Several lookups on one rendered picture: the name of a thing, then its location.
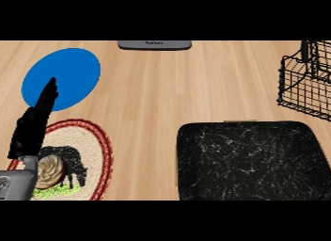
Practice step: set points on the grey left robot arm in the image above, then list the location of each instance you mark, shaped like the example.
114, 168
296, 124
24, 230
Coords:
11, 183

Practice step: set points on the blue oval plate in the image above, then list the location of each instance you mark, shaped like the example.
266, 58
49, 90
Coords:
69, 70

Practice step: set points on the woven placemat with horse print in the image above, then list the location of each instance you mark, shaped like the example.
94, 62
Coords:
92, 147

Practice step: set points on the black marbled tray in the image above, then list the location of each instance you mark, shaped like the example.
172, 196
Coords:
255, 160

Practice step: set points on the grey appliance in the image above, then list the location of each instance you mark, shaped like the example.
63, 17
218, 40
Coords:
154, 44

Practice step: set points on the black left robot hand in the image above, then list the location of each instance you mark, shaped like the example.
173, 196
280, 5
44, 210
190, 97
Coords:
32, 125

